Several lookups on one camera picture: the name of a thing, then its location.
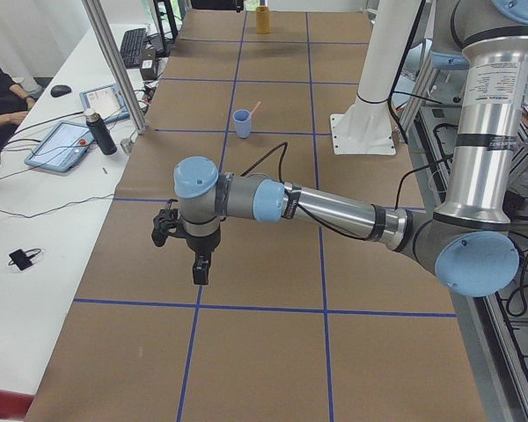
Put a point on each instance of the pink chopstick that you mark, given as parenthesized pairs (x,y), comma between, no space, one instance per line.
(255,108)

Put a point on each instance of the small metal cylinder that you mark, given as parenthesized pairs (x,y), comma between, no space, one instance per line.
(126,145)

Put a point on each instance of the black keyboard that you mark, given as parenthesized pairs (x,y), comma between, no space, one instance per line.
(132,46)

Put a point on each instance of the black box on table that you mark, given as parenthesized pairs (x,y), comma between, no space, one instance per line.
(149,64)

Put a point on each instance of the light blue plastic cup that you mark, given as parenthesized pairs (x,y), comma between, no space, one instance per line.
(242,120)

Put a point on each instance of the red object at corner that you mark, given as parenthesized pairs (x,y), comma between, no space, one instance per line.
(14,405)

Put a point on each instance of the blue teach pendant near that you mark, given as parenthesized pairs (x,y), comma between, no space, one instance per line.
(62,148)

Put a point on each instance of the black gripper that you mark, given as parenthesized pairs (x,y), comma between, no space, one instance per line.
(202,243)

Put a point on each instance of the tan bamboo cup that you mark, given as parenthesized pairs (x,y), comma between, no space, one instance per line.
(262,19)

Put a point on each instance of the blue teach pendant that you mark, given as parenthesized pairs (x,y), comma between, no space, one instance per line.
(107,101)
(62,148)

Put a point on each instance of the aluminium side rail frame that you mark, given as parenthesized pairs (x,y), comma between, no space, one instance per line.
(496,343)

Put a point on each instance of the small black device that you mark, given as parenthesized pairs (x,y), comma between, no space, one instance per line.
(23,259)

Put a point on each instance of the seated person in black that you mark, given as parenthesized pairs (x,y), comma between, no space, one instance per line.
(15,104)

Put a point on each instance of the blue teach pendant far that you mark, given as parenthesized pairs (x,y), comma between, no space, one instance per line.
(107,101)

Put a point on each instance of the black computer mouse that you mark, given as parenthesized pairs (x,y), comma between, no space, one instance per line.
(60,90)

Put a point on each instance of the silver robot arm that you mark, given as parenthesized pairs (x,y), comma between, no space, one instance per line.
(464,241)

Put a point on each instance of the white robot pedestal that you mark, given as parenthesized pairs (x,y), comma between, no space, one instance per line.
(365,128)

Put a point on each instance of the aluminium frame post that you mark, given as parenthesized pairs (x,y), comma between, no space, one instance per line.
(109,49)

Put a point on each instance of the black water bottle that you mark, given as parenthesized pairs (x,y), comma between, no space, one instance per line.
(99,131)

